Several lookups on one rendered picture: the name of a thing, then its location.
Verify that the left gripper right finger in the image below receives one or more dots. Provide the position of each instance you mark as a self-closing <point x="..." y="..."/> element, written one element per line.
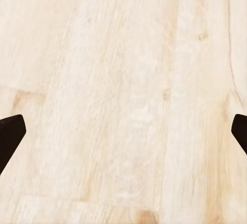
<point x="239" y="130"/>

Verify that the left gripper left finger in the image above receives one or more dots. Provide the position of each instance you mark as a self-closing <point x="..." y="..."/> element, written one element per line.
<point x="12" y="131"/>

